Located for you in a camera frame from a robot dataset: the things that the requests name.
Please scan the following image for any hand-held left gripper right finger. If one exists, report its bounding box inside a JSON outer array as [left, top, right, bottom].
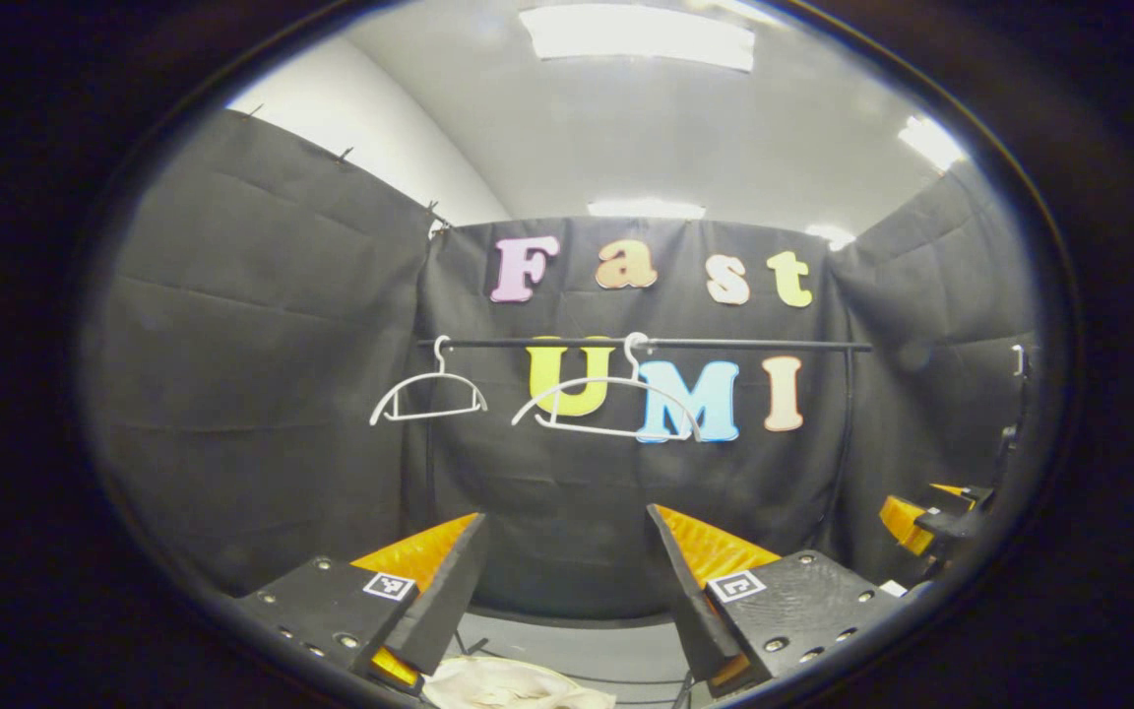
[[646, 504, 908, 698]]

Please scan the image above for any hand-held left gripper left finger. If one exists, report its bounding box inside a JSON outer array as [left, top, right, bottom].
[[232, 512, 489, 695]]

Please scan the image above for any cream button shirt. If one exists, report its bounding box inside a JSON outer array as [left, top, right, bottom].
[[421, 657, 617, 709]]

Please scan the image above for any small white plastic hanger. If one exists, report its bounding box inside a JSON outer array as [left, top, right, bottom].
[[369, 335, 489, 426]]

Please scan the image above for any large white plastic hanger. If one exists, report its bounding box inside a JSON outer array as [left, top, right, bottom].
[[511, 332, 704, 444]]

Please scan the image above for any black backdrop cloth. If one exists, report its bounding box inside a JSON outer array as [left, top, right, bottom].
[[85, 108, 1039, 616]]

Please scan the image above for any narrow ceiling light strip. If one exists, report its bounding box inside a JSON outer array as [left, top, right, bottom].
[[587, 200, 706, 220]]

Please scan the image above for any wide ceiling light panel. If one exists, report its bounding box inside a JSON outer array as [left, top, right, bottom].
[[518, 3, 757, 73]]

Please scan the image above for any black clothes rail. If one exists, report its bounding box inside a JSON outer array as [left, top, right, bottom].
[[417, 335, 875, 705]]

